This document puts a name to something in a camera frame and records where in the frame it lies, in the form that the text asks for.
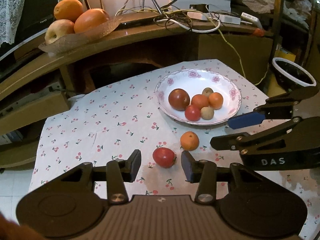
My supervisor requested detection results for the black television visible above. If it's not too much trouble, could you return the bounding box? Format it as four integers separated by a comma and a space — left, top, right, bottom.
0, 0, 60, 63

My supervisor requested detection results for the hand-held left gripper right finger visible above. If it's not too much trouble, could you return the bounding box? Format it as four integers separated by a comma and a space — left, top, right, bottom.
181, 150, 265, 204

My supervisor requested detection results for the large orange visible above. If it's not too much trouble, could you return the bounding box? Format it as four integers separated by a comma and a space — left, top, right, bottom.
191, 94, 209, 109

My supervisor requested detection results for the black basket with white rim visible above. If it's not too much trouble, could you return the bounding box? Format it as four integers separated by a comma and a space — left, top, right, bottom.
272, 57, 317, 92

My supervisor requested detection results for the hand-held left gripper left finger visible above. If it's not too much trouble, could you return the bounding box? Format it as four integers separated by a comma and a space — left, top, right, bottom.
60, 149, 142, 204

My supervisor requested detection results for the leaf-shaped glass fruit tray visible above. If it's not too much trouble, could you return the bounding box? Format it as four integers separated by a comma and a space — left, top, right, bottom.
38, 15, 126, 55

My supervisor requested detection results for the small orange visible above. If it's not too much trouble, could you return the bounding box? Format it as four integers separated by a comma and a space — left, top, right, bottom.
180, 131, 200, 151
208, 92, 224, 110

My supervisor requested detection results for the white plug adapter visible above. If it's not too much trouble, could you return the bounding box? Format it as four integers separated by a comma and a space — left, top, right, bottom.
241, 12, 262, 28

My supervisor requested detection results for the big reddish orange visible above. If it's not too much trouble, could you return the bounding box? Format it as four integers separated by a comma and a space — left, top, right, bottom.
73, 8, 111, 34

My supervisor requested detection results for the cherry print tablecloth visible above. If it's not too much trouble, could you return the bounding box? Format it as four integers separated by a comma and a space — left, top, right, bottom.
28, 59, 320, 240

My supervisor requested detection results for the black flat device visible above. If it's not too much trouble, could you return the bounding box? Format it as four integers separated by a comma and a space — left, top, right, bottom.
117, 17, 162, 28

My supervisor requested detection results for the small red tomato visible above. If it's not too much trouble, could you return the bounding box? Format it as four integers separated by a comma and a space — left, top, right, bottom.
152, 147, 177, 169
184, 105, 202, 121

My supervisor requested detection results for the white cable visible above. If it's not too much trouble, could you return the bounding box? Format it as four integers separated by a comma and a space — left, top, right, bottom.
172, 17, 222, 33

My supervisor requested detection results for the large dark red tomato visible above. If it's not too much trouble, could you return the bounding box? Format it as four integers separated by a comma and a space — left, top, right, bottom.
168, 88, 191, 111

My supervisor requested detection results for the round orange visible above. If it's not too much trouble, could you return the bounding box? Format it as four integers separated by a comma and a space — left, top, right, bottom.
53, 0, 85, 23

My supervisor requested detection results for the yellow cable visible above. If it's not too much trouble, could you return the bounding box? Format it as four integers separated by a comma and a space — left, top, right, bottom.
217, 27, 270, 87

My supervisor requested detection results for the white power strip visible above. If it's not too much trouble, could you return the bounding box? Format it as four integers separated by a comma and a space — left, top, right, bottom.
187, 9, 242, 26

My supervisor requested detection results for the wooden television stand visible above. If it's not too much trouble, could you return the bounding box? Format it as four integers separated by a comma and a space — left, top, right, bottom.
0, 20, 276, 171

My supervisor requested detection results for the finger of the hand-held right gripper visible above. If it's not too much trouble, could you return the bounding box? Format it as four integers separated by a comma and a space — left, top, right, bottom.
210, 116, 320, 156
227, 86, 320, 130

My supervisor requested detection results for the wooden shelf unit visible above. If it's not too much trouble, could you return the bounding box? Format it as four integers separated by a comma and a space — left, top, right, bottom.
231, 0, 320, 64

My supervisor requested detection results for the white floral plate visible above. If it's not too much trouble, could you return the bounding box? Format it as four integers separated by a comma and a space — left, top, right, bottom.
154, 68, 243, 126

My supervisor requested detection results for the yellow apple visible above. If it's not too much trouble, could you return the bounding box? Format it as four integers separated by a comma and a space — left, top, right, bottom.
45, 19, 76, 45

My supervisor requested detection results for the white lace cloth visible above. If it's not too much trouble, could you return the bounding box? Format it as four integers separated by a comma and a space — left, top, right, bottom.
0, 0, 29, 47

